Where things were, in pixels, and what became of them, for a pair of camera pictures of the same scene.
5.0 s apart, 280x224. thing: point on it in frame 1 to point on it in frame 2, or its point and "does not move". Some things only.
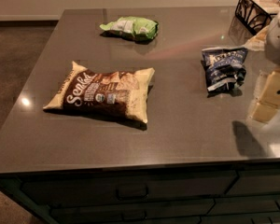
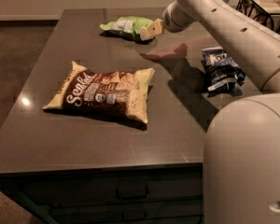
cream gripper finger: [276, 91] to [156, 28]
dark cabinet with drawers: [234, 193] does not move
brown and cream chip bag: [123, 92] does not move
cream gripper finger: [263, 112] to [145, 35]
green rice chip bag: [137, 29] does not move
